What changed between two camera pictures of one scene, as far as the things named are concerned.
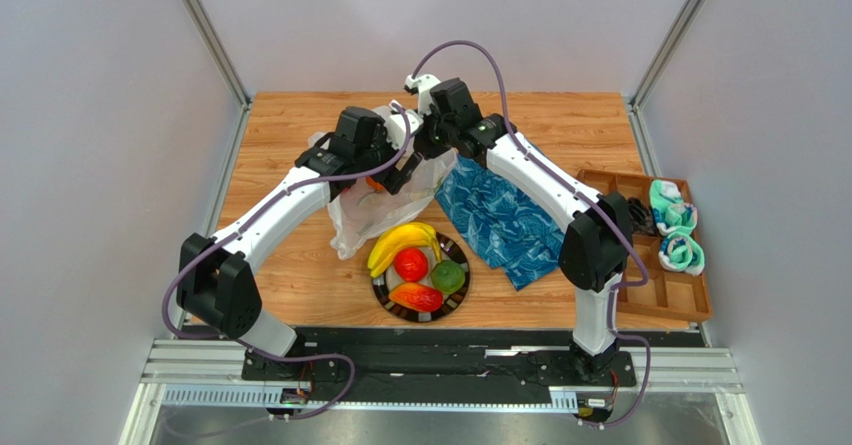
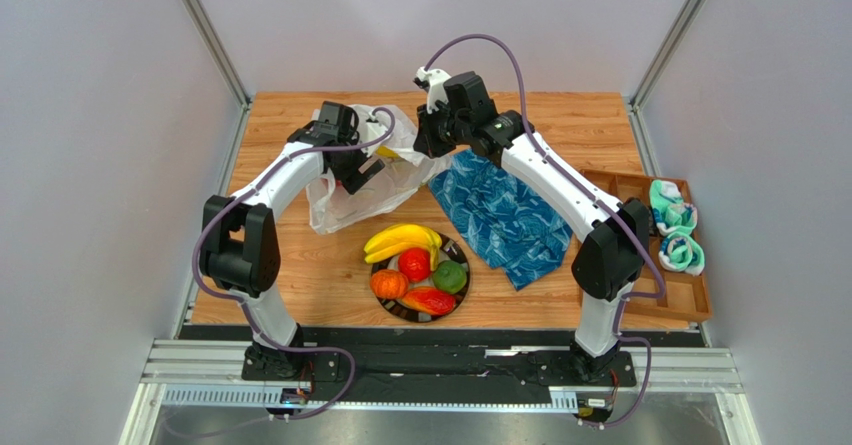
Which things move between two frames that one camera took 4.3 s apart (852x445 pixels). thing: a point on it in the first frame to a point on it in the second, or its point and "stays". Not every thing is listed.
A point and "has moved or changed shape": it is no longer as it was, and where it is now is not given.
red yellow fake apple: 411,264 stays
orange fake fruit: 373,184 to 389,284
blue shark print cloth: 507,228 stays
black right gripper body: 431,138 stays
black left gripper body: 391,178 to 348,170
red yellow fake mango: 416,296 has moved or changed shape
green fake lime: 448,277 stays
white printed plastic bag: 363,210 has moved or changed shape
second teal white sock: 680,252 stays
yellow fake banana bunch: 397,238 has moved or changed shape
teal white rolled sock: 669,211 stays
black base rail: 451,366 stays
